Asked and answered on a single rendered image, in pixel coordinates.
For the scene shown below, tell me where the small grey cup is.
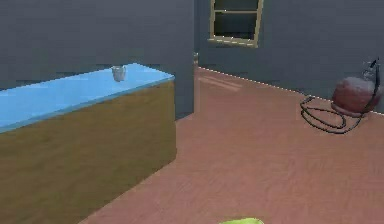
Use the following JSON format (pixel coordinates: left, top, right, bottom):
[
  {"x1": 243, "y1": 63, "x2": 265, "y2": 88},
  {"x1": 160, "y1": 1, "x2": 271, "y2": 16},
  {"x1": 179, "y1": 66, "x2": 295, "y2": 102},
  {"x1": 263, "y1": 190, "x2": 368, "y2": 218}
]
[{"x1": 111, "y1": 65, "x2": 127, "y2": 83}]

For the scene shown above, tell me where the brown counter with blue top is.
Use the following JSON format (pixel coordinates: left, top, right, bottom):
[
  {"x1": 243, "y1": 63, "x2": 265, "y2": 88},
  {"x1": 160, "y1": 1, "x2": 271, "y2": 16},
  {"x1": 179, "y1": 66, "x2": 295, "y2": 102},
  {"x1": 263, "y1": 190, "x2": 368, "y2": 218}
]
[{"x1": 0, "y1": 62, "x2": 178, "y2": 224}]

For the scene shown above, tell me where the green lettuce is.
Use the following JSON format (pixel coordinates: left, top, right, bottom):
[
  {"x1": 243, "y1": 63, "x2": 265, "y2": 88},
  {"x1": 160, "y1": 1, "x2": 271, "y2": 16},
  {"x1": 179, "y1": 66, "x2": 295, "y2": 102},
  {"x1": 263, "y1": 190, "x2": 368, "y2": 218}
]
[{"x1": 218, "y1": 217, "x2": 266, "y2": 224}]

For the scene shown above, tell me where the window with beige frame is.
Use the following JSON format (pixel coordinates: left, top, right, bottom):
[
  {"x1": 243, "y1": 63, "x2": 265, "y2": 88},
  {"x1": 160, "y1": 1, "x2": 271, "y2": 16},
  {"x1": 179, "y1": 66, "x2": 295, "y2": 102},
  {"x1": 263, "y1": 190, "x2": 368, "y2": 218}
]
[{"x1": 207, "y1": 0, "x2": 265, "y2": 49}]

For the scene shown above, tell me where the black vacuum hose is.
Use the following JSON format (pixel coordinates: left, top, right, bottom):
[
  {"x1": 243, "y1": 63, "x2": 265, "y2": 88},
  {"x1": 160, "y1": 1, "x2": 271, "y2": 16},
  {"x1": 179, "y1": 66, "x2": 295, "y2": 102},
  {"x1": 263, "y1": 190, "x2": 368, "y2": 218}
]
[{"x1": 299, "y1": 58, "x2": 382, "y2": 135}]

